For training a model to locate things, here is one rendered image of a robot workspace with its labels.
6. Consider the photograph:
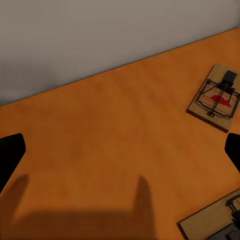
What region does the mousetrap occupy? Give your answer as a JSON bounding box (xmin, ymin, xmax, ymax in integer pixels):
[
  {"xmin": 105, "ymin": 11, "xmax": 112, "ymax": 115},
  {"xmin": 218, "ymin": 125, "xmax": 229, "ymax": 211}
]
[
  {"xmin": 178, "ymin": 190, "xmax": 240, "ymax": 240},
  {"xmin": 187, "ymin": 62, "xmax": 240, "ymax": 133}
]

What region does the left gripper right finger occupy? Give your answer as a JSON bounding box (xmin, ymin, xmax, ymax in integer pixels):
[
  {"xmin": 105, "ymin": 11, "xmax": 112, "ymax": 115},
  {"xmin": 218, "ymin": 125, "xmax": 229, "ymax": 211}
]
[{"xmin": 224, "ymin": 132, "xmax": 240, "ymax": 172}]

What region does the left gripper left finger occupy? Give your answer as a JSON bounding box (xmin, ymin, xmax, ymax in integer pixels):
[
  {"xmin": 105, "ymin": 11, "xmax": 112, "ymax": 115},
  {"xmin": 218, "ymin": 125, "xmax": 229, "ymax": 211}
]
[{"xmin": 0, "ymin": 133, "xmax": 26, "ymax": 193}]

